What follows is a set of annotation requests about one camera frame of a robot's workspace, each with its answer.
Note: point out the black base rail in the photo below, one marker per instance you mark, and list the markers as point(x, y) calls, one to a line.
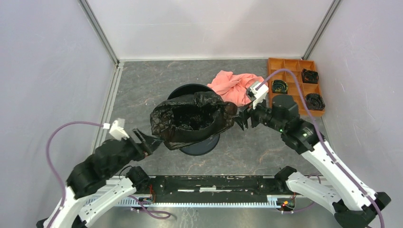
point(213, 189)

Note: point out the rolled trash bag top right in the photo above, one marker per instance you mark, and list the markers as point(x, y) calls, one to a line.
point(309, 76)

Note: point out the pink crumpled cloth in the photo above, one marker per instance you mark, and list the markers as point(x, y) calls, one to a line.
point(233, 88)

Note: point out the white toothed cable duct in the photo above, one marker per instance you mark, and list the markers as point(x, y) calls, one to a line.
point(130, 202)

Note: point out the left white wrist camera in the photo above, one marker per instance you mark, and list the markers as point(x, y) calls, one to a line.
point(116, 129)

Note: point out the rolled trash bag bottom right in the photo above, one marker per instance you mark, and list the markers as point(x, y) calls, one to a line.
point(315, 101)

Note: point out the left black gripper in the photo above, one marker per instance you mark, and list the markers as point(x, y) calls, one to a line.
point(148, 145)

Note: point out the rolled trash bag with yellow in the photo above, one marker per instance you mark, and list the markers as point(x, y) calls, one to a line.
point(279, 87)

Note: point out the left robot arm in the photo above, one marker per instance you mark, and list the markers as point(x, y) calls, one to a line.
point(92, 174)

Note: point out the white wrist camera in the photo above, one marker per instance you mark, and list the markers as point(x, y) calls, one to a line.
point(257, 93)
point(116, 129)

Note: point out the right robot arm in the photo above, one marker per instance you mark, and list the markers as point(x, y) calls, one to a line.
point(352, 203)

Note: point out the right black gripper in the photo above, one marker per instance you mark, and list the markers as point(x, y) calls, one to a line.
point(244, 115)

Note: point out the black plastic trash bag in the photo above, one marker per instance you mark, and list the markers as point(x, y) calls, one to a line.
point(190, 119)

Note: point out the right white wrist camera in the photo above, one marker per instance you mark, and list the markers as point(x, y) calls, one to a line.
point(257, 93)

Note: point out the dark blue trash bin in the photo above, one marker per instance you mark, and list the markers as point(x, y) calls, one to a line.
point(205, 146)

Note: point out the orange wooden compartment tray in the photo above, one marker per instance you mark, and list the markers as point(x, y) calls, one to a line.
point(296, 66)

